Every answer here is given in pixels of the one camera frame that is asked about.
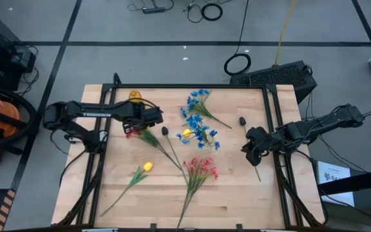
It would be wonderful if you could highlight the large coiled black cable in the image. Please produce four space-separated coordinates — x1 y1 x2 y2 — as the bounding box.
223 0 252 77

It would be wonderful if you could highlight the orange vacuum cleaner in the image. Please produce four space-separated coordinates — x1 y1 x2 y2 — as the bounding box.
0 90 22 168

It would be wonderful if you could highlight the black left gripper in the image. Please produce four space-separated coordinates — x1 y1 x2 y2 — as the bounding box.
122 102 164 130

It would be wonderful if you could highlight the black metal bar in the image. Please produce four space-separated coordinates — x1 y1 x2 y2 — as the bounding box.
317 167 371 196

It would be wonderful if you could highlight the red artificial flower bunch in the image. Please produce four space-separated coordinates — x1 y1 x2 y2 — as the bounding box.
125 128 183 171

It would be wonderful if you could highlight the black power strip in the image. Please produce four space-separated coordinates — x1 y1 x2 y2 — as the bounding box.
142 6 167 15

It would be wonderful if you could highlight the amber glass vase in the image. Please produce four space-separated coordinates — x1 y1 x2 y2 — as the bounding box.
128 90 144 104

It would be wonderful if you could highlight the yellow cable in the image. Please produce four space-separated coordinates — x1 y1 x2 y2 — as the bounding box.
274 0 299 67

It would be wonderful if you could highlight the small coiled black cable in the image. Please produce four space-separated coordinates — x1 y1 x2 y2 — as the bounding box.
200 3 224 22

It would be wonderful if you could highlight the black aluminium table frame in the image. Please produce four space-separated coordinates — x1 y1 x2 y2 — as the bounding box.
55 72 327 232

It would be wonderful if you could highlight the black vacuum hose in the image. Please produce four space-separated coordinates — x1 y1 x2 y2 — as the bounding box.
0 84 38 151

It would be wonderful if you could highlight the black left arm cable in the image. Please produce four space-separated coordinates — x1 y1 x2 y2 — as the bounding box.
59 148 88 188

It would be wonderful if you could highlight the white printed sign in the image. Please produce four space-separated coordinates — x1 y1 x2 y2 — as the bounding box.
316 160 356 208

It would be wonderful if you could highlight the pink artificial flower bunch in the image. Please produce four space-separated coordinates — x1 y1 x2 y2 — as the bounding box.
176 157 220 229

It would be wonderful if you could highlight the small black box device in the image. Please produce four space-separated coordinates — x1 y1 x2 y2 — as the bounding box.
10 44 37 73

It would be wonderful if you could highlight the blue artificial flower bunch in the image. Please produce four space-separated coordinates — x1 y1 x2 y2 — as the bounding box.
176 114 221 151
180 88 233 130

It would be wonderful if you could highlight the white metal bracket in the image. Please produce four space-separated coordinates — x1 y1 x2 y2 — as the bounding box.
81 227 119 232
260 227 298 232

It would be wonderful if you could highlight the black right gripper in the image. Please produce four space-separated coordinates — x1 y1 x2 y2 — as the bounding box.
242 126 283 167

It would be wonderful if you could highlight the black perforated computer case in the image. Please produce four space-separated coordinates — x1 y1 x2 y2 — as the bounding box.
229 60 318 104

